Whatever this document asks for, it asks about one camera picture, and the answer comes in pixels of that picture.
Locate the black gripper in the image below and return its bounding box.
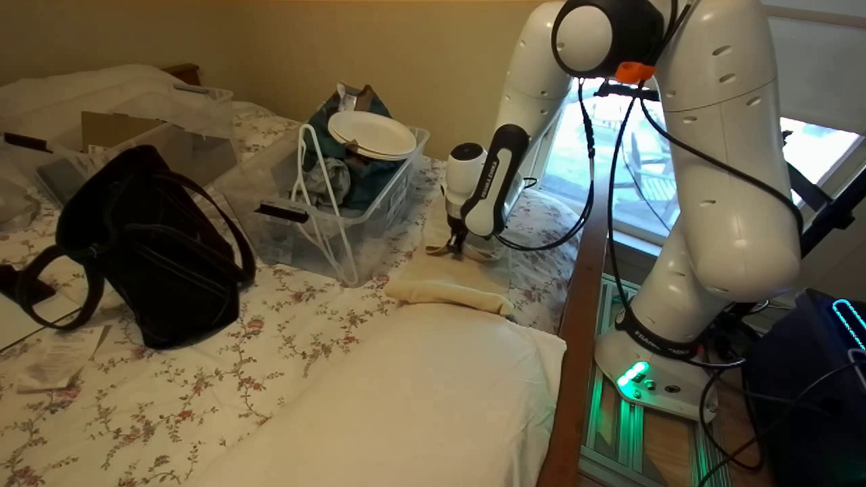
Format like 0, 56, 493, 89
442, 182, 476, 259

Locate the pale yellow waffle towel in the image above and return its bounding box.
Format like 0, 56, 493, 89
381, 244, 520, 319

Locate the clear plastic storage bin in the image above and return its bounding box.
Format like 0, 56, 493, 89
215, 120, 434, 290

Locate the teal fabric bag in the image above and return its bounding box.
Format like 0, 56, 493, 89
300, 83, 410, 213

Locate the white paper plate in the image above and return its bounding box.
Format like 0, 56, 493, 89
324, 109, 420, 164

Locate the white plastic clothes hanger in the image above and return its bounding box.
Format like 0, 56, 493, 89
285, 121, 362, 288

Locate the white pillow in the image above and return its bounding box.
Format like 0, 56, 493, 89
184, 300, 568, 487

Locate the green lit robot stand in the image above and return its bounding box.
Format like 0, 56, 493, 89
577, 267, 734, 487

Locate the black handbag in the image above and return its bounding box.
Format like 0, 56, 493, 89
0, 144, 259, 352

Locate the floral print bedsheet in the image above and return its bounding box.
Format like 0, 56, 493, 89
0, 98, 589, 487

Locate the brown cardboard box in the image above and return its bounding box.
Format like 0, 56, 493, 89
79, 109, 240, 186

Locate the bright window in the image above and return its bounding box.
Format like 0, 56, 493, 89
530, 0, 866, 254

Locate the black metal bar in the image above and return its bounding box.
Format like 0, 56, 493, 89
799, 168, 866, 259

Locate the dark computer case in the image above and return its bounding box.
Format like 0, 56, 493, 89
744, 288, 866, 487

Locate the small black device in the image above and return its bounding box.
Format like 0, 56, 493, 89
0, 129, 54, 154

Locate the brown wooden bed frame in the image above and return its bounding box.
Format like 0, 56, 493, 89
537, 178, 618, 487

